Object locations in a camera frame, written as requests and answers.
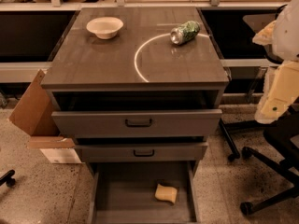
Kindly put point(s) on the green soda can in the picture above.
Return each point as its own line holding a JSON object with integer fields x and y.
{"x": 185, "y": 32}

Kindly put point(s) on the brown cardboard box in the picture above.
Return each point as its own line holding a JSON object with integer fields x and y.
{"x": 32, "y": 114}

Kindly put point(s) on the grey top drawer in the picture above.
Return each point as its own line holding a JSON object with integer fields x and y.
{"x": 137, "y": 124}

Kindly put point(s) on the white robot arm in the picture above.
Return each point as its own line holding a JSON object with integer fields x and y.
{"x": 285, "y": 41}

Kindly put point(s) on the white ceramic bowl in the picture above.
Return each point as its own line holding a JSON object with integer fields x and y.
{"x": 104, "y": 27}

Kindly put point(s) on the yellow sponge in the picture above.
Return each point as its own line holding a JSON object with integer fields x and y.
{"x": 166, "y": 194}

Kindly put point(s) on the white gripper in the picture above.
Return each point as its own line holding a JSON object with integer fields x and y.
{"x": 288, "y": 34}

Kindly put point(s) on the grey bottom drawer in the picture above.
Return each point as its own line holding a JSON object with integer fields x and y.
{"x": 123, "y": 193}

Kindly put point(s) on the black side table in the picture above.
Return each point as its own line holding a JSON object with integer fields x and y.
{"x": 257, "y": 22}

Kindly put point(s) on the black chair caster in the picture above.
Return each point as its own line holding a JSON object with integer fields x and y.
{"x": 8, "y": 179}

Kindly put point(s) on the grey middle drawer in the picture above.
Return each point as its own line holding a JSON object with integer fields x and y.
{"x": 142, "y": 152}

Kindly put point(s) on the grey drawer cabinet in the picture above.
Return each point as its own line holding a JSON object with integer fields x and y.
{"x": 139, "y": 69}

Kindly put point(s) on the grey drawer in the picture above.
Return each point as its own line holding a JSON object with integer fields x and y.
{"x": 123, "y": 193}
{"x": 142, "y": 152}
{"x": 137, "y": 124}

